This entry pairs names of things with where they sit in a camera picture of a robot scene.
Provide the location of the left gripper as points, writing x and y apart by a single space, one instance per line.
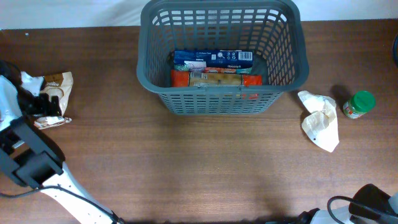
45 104

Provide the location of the beige brown food bag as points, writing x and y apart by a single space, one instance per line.
60 85

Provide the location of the red orange pasta packet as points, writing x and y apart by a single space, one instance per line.
200 79

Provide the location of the blue cardboard box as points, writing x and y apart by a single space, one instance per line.
214 61

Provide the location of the grey plastic basket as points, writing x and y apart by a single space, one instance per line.
270 29

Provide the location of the green lid jar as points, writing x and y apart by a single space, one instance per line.
359 104

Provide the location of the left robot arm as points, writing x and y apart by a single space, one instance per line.
29 157

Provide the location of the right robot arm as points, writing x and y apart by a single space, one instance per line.
369 205

